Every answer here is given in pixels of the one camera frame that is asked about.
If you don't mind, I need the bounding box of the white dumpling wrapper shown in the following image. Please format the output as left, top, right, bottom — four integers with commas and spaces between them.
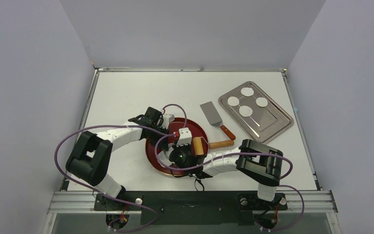
227, 97, 240, 107
256, 97, 269, 108
241, 87, 254, 97
239, 106, 253, 117

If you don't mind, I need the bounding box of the white dough piece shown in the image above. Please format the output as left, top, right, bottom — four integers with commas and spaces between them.
158, 151, 171, 166

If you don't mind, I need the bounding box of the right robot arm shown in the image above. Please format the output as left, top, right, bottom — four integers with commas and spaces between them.
167, 139, 289, 208

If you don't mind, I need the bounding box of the rectangular steel tray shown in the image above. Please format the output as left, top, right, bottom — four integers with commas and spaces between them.
218, 81, 294, 144

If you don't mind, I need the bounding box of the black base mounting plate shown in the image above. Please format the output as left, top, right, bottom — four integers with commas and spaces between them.
95, 191, 288, 225

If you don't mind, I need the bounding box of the wooden dough roller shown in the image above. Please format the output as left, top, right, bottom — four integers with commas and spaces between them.
192, 137, 234, 157

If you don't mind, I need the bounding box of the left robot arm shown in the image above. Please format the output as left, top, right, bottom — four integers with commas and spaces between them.
65, 107, 175, 210

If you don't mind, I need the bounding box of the round red lacquer tray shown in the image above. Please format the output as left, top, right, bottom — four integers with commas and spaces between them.
145, 117, 208, 177

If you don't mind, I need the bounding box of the aluminium frame rail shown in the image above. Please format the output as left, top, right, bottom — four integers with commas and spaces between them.
47, 191, 338, 214

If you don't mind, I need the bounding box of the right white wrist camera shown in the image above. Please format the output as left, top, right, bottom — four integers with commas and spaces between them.
176, 127, 192, 147

